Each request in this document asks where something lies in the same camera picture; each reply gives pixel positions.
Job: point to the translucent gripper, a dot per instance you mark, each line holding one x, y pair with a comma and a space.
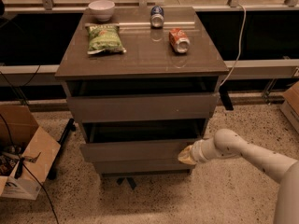
196, 153

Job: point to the grey drawer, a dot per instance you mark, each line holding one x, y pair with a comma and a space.
140, 140
138, 108

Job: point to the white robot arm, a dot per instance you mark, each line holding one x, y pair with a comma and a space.
226, 144

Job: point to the grey top drawer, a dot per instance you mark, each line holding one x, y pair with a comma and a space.
138, 108

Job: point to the grey drawer cabinet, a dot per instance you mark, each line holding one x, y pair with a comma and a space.
149, 66

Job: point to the orange soda can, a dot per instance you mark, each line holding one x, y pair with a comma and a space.
179, 40

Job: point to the cardboard box right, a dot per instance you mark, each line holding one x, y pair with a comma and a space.
290, 106

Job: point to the cardboard box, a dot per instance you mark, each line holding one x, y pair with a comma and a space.
27, 153
290, 106

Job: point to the black stand leg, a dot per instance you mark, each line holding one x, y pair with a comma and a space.
70, 127

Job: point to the blue soda can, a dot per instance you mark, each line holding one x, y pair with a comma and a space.
157, 17

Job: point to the green chip bag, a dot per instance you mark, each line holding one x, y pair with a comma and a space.
104, 38

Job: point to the cardboard box left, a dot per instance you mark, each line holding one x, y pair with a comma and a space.
27, 153

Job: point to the white bowl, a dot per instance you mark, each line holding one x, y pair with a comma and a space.
102, 10

